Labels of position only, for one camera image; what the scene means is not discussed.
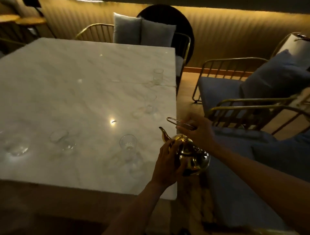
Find clear stemmed glass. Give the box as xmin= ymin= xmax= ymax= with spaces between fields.
xmin=143 ymin=93 xmax=158 ymax=115

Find black round chair back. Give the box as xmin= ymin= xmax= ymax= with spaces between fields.
xmin=136 ymin=4 xmax=195 ymax=66

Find blue square cushion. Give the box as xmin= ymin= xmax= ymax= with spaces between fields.
xmin=239 ymin=49 xmax=310 ymax=100

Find gold frame blue sofa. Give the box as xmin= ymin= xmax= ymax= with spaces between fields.
xmin=206 ymin=97 xmax=310 ymax=233

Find person's left hand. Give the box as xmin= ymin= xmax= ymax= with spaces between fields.
xmin=151 ymin=139 xmax=188 ymax=187

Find person's right forearm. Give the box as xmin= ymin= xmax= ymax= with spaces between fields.
xmin=208 ymin=143 xmax=310 ymax=235

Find clear faceted glass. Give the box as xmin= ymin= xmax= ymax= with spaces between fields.
xmin=119 ymin=134 xmax=138 ymax=152

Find clear tilted glass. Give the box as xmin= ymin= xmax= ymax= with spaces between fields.
xmin=49 ymin=130 xmax=77 ymax=153

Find gold metal teapot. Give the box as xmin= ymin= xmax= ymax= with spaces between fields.
xmin=159 ymin=117 xmax=211 ymax=177

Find gold wire chair, grey cushions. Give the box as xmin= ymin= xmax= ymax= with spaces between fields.
xmin=75 ymin=23 xmax=192 ymax=96

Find round wooden side table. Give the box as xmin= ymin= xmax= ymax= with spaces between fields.
xmin=15 ymin=16 xmax=47 ymax=39
xmin=0 ymin=14 xmax=21 ymax=23

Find gold wire chair, blue seat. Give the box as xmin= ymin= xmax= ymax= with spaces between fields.
xmin=192 ymin=32 xmax=310 ymax=117

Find blue sofa cushion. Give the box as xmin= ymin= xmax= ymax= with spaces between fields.
xmin=251 ymin=133 xmax=310 ymax=183

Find large grey cushion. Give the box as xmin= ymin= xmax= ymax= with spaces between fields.
xmin=113 ymin=12 xmax=143 ymax=45

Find person's left forearm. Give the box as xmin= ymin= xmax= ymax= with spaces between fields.
xmin=102 ymin=181 xmax=178 ymax=235

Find small grey cushion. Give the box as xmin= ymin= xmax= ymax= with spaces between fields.
xmin=140 ymin=19 xmax=177 ymax=47

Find tall clear drinking glass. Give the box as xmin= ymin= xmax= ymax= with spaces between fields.
xmin=153 ymin=68 xmax=164 ymax=86

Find clear low glass bowl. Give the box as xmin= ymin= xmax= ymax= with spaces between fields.
xmin=4 ymin=137 xmax=31 ymax=157

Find person's right hand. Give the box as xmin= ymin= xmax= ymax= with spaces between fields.
xmin=176 ymin=113 xmax=216 ymax=152

